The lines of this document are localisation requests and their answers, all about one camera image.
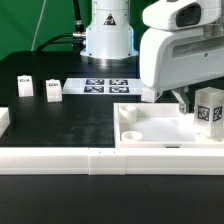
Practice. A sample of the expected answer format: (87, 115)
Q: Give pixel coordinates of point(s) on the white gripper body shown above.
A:
(170, 60)

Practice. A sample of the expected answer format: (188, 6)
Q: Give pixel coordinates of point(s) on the white left fence piece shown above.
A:
(4, 119)

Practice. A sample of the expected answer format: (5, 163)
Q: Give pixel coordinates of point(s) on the white square tabletop part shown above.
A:
(157, 125)

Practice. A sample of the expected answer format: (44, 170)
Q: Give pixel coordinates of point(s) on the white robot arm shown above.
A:
(112, 39)

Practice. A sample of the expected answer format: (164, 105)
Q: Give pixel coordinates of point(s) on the white fiducial tag sheet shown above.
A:
(102, 86)

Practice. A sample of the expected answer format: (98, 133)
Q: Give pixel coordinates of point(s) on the white front fence bar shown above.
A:
(111, 161)

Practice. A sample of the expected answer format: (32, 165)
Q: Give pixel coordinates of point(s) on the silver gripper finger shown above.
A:
(180, 94)

